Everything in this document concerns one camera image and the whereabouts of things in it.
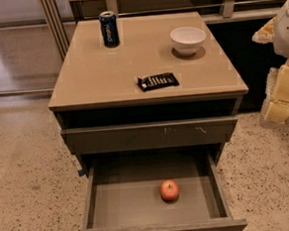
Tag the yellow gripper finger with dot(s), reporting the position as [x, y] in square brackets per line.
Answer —
[276, 104]
[265, 34]

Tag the red apple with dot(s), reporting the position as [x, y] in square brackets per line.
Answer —
[169, 190]

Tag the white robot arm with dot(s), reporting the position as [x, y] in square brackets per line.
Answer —
[281, 47]

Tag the grey drawer cabinet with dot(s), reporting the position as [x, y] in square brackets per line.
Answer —
[98, 86]

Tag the white ceramic bowl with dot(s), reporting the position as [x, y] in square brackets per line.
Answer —
[188, 40]

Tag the black snack bar wrapper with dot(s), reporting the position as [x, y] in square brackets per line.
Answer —
[154, 82]

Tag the blue soda can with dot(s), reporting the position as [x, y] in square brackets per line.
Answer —
[109, 29]

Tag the blue tape piece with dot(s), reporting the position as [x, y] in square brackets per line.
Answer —
[81, 172]

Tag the metal window frame rail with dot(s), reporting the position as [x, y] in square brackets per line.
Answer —
[56, 27]

